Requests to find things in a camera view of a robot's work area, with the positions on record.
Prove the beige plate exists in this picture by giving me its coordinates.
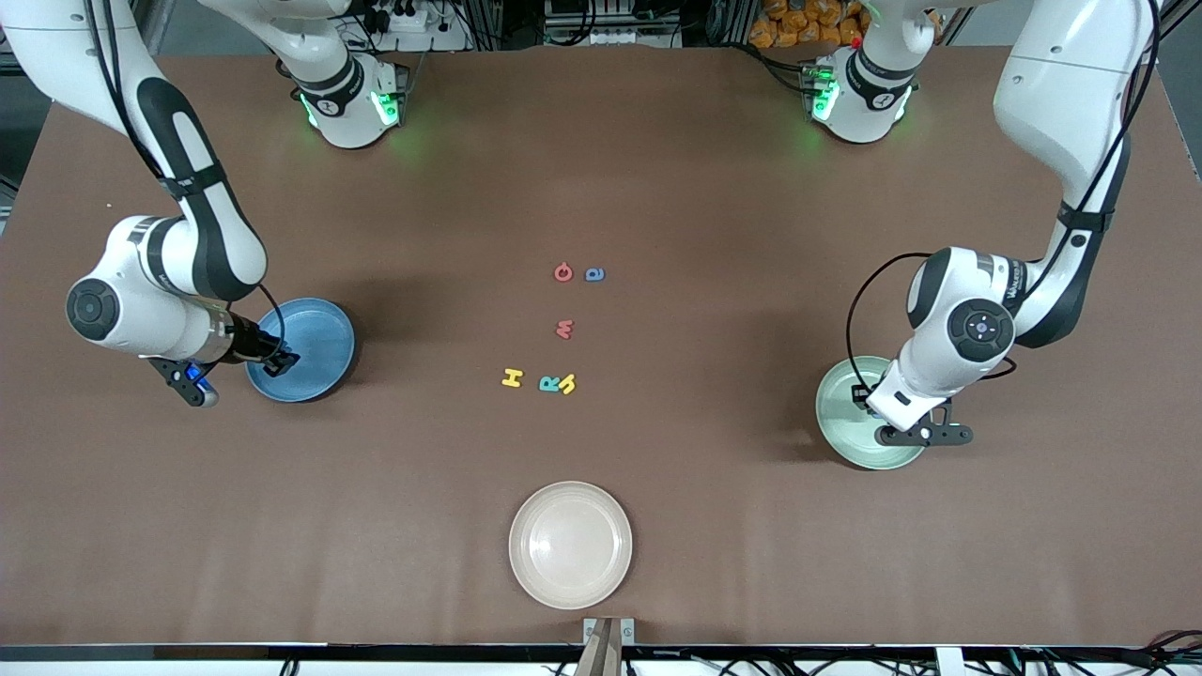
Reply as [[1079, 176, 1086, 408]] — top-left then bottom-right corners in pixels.
[[508, 481, 634, 610]]

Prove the blue plate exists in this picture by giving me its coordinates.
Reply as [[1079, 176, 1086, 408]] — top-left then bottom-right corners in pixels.
[[244, 298, 356, 404]]

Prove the white power strip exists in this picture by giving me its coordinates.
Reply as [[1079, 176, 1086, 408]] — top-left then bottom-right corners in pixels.
[[362, 0, 470, 53]]

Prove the brown table cover sheet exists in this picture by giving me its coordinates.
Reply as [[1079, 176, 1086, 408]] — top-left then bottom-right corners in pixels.
[[0, 45, 1202, 649]]

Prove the black equipment rack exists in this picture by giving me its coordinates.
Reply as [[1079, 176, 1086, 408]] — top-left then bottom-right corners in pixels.
[[540, 0, 743, 50]]

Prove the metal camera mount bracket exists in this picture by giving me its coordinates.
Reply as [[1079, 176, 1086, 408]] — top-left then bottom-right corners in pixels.
[[583, 617, 636, 676]]

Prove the green plate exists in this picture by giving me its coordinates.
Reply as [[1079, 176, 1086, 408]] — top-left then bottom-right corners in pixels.
[[815, 356, 934, 470]]

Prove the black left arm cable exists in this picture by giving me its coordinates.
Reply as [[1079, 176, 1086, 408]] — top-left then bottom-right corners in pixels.
[[845, 252, 1020, 381]]

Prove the black table edge strip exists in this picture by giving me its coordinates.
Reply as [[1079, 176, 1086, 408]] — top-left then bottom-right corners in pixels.
[[0, 642, 1202, 664]]

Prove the orange packet pile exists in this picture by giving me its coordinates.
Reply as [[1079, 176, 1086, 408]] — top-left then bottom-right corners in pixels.
[[748, 0, 870, 48]]

